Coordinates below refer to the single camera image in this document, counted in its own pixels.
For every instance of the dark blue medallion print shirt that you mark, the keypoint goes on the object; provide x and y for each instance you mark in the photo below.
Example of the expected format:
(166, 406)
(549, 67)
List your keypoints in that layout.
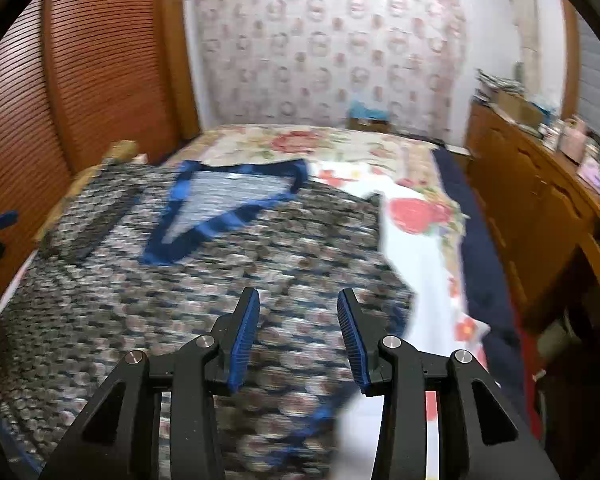
(190, 300)

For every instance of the pink tissue pack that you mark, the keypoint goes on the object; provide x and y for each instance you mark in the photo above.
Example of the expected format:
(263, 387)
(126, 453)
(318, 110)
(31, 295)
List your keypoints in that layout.
(591, 172)

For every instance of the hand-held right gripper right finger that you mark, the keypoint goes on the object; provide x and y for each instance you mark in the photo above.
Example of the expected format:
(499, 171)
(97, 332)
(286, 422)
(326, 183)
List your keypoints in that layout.
(352, 345)

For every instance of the navy blanket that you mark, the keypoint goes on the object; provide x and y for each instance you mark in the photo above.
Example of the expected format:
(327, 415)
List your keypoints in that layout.
(485, 280)

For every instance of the pink jug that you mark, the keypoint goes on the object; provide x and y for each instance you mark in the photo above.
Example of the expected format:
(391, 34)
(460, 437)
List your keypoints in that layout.
(574, 137)

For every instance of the cardboard box with blue cloth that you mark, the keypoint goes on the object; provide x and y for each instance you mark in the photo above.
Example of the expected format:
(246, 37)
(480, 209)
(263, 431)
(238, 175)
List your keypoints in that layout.
(369, 115)

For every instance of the dark wooden chair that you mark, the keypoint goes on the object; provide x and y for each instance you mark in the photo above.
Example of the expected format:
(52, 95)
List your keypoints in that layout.
(580, 290)

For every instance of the wooden louvered wardrobe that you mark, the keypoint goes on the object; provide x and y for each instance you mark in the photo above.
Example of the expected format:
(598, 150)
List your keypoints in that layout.
(80, 70)

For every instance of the white flower print bed sheet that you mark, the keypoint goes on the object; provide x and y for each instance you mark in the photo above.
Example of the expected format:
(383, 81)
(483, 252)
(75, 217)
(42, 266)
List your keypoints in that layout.
(425, 260)

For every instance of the brown cardboard box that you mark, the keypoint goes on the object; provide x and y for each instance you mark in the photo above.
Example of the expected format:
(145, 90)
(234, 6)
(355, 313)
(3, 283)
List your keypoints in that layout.
(520, 107)

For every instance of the long wooden cabinet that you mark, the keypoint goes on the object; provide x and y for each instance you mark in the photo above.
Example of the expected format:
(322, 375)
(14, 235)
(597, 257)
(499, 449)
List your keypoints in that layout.
(530, 200)

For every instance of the beige rose print bedspread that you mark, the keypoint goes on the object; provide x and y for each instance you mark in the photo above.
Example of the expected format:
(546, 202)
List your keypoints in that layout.
(290, 142)

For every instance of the stack of folded cloths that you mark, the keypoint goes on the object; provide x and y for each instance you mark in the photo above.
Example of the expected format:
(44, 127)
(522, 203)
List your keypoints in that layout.
(495, 80)

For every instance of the beige tied curtain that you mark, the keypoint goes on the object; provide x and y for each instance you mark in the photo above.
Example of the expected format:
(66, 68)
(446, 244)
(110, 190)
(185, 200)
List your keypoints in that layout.
(527, 20)

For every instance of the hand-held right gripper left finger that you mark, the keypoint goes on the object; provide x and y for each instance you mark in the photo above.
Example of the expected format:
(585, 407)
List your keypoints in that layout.
(242, 345)

